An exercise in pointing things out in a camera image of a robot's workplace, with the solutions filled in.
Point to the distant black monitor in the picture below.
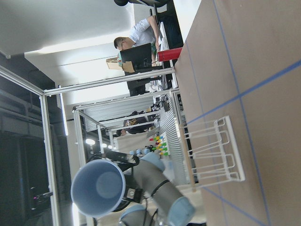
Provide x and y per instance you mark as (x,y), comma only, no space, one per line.
(136,60)

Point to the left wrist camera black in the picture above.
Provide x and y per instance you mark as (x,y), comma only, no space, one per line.
(124,161)

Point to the red cylinder object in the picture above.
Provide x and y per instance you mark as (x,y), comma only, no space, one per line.
(169,54)

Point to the standing person white shirt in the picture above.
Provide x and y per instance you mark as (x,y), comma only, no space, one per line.
(145,31)

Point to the cardboard box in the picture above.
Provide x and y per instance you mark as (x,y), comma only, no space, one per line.
(113,63)

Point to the white wire cup holder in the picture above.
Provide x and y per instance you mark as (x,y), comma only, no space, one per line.
(211,153)

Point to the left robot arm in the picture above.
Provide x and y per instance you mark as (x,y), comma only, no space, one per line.
(173,208)

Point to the seated person black shirt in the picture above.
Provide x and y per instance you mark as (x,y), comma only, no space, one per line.
(134,126)

